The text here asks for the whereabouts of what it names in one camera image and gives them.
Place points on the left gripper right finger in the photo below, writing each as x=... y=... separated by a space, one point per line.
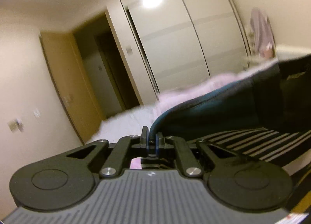
x=160 y=142

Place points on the white sliding wardrobe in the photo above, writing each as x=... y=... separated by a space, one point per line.
x=182 y=42

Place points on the pink floral bedspread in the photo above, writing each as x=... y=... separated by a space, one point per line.
x=131 y=121

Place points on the striped knit sweater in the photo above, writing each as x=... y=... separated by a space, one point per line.
x=265 y=115

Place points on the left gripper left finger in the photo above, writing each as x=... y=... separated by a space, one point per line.
x=141 y=141

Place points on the wall light switch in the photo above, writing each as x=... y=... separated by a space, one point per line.
x=16 y=125

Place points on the hanging lilac garment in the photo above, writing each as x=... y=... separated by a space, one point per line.
x=262 y=34

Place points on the wooden bedroom door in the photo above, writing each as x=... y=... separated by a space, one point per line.
x=66 y=66

